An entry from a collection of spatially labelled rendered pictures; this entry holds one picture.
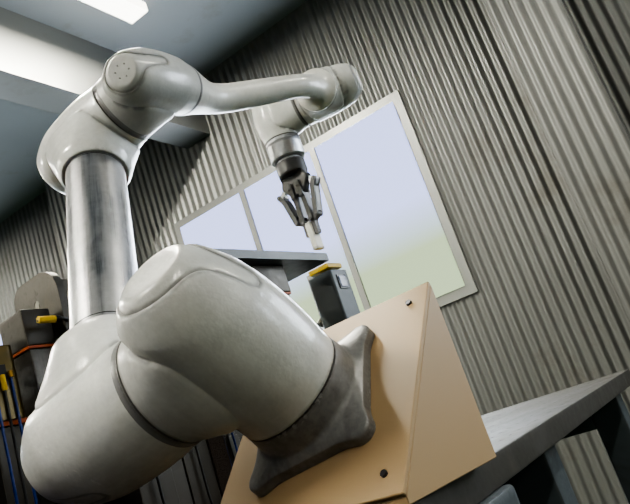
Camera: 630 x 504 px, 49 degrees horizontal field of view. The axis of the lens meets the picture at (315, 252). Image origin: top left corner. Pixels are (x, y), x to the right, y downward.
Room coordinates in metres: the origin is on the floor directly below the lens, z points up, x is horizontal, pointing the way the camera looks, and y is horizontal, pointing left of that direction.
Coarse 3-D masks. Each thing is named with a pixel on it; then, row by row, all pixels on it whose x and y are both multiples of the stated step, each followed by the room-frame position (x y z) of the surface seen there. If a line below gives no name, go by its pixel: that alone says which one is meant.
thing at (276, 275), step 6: (258, 270) 1.33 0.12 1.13; (264, 270) 1.35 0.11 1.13; (270, 270) 1.36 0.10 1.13; (276, 270) 1.38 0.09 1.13; (282, 270) 1.40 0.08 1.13; (270, 276) 1.36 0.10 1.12; (276, 276) 1.37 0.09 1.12; (282, 276) 1.39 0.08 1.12; (276, 282) 1.37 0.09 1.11; (282, 282) 1.39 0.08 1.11; (282, 288) 1.38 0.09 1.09; (288, 288) 1.40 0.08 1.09; (288, 294) 1.40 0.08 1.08
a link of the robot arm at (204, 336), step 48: (144, 288) 0.68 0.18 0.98; (192, 288) 0.68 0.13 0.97; (240, 288) 0.70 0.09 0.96; (144, 336) 0.69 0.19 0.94; (192, 336) 0.68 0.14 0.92; (240, 336) 0.70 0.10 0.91; (288, 336) 0.74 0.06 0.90; (144, 384) 0.72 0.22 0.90; (192, 384) 0.72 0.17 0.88; (240, 384) 0.72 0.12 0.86; (288, 384) 0.75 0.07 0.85; (192, 432) 0.77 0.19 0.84; (240, 432) 0.81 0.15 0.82
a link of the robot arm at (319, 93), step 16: (336, 64) 1.50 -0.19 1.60; (256, 80) 1.33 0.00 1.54; (272, 80) 1.35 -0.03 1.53; (288, 80) 1.37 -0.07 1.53; (304, 80) 1.39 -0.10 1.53; (320, 80) 1.44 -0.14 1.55; (336, 80) 1.48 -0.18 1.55; (352, 80) 1.49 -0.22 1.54; (208, 96) 1.20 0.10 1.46; (224, 96) 1.27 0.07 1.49; (240, 96) 1.30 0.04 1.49; (256, 96) 1.32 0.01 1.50; (272, 96) 1.35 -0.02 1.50; (288, 96) 1.38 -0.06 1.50; (304, 96) 1.42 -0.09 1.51; (320, 96) 1.46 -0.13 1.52; (336, 96) 1.49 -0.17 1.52; (352, 96) 1.51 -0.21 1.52; (192, 112) 1.18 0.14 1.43; (208, 112) 1.25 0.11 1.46; (224, 112) 1.30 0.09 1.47; (304, 112) 1.54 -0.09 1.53; (320, 112) 1.51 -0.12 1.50; (336, 112) 1.55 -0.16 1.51
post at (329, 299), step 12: (324, 276) 1.56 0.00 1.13; (336, 276) 1.57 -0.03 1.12; (312, 288) 1.59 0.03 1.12; (324, 288) 1.57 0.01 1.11; (336, 288) 1.55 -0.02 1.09; (348, 288) 1.59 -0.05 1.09; (324, 300) 1.57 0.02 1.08; (336, 300) 1.56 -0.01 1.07; (348, 300) 1.58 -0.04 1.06; (324, 312) 1.58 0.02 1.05; (336, 312) 1.56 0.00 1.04; (348, 312) 1.57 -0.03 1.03; (324, 324) 1.59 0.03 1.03
